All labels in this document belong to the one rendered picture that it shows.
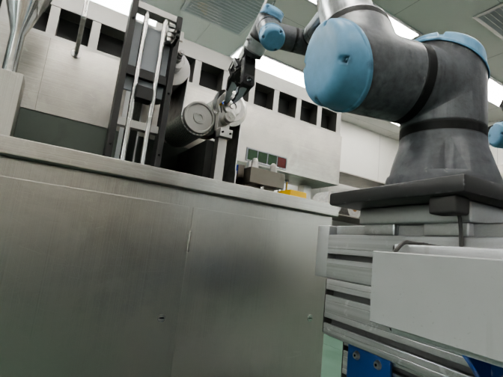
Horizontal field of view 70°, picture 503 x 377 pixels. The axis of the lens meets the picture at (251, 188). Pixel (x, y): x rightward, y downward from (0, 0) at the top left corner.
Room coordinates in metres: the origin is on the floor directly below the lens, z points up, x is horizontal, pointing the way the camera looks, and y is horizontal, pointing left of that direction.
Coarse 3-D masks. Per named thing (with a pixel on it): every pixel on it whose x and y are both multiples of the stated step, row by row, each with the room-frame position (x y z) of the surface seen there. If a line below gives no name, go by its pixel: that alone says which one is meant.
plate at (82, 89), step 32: (0, 32) 1.21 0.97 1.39; (32, 32) 1.25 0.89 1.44; (0, 64) 1.22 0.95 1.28; (32, 64) 1.26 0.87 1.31; (64, 64) 1.31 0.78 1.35; (96, 64) 1.37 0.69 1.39; (32, 96) 1.27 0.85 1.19; (64, 96) 1.32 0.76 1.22; (96, 96) 1.38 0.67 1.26; (192, 96) 1.58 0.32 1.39; (256, 128) 1.75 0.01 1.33; (288, 128) 1.85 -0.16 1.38; (288, 160) 1.86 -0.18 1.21; (320, 160) 1.97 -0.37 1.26
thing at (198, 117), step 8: (192, 104) 1.24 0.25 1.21; (200, 104) 1.26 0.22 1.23; (184, 112) 1.23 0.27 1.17; (192, 112) 1.25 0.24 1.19; (200, 112) 1.26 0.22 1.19; (208, 112) 1.28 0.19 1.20; (184, 120) 1.24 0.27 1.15; (192, 120) 1.25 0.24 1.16; (200, 120) 1.26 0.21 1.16; (208, 120) 1.28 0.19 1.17; (192, 128) 1.24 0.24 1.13; (200, 128) 1.26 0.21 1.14; (208, 128) 1.28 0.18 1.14
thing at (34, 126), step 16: (32, 112) 1.28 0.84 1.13; (16, 128) 1.26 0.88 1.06; (32, 128) 1.29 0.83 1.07; (48, 128) 1.31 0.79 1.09; (64, 128) 1.34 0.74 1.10; (80, 128) 1.36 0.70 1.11; (96, 128) 1.39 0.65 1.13; (64, 144) 1.34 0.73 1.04; (80, 144) 1.37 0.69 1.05; (96, 144) 1.40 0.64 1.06; (176, 160) 1.56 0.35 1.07
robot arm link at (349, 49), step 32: (320, 0) 0.53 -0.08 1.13; (352, 0) 0.48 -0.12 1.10; (320, 32) 0.45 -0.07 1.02; (352, 32) 0.41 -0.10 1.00; (384, 32) 0.42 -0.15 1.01; (320, 64) 0.45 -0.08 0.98; (352, 64) 0.41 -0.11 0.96; (384, 64) 0.42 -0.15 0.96; (416, 64) 0.43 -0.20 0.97; (320, 96) 0.46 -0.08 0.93; (352, 96) 0.44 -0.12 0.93; (384, 96) 0.44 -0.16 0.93; (416, 96) 0.44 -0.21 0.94
